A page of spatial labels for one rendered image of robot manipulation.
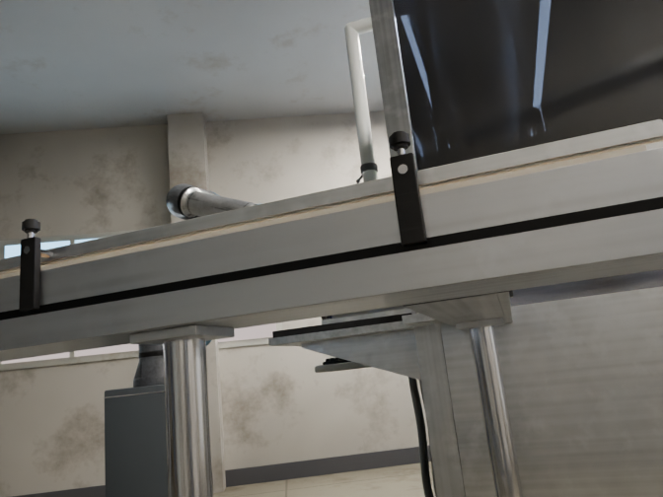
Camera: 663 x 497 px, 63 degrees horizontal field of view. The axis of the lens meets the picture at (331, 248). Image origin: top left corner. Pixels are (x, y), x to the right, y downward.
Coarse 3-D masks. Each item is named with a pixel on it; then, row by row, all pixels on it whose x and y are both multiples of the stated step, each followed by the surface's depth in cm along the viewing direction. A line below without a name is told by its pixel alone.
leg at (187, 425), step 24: (144, 336) 62; (168, 336) 61; (192, 336) 62; (216, 336) 65; (168, 360) 63; (192, 360) 63; (168, 384) 62; (192, 384) 62; (168, 408) 62; (192, 408) 61; (168, 432) 61; (192, 432) 61; (168, 456) 61; (192, 456) 60; (168, 480) 61; (192, 480) 60
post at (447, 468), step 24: (384, 0) 151; (384, 24) 150; (384, 48) 149; (384, 72) 147; (384, 96) 146; (408, 120) 143; (432, 336) 130; (432, 360) 129; (432, 384) 128; (432, 408) 127; (432, 432) 127; (432, 456) 126; (456, 456) 124; (456, 480) 123
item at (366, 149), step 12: (348, 36) 276; (348, 48) 275; (348, 60) 275; (360, 60) 274; (360, 72) 271; (360, 84) 269; (360, 96) 268; (360, 108) 266; (360, 120) 265; (360, 132) 264; (360, 144) 264; (372, 144) 264; (360, 156) 264; (372, 156) 262; (360, 168) 262; (372, 168) 259
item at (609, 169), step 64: (640, 128) 50; (320, 192) 59; (384, 192) 57; (448, 192) 52; (512, 192) 50; (576, 192) 48; (640, 192) 46; (64, 256) 69; (128, 256) 63; (192, 256) 60; (256, 256) 57; (320, 256) 55; (384, 256) 53; (448, 256) 51; (512, 256) 49; (576, 256) 47; (640, 256) 46; (0, 320) 67; (64, 320) 64; (128, 320) 61; (192, 320) 58; (256, 320) 63
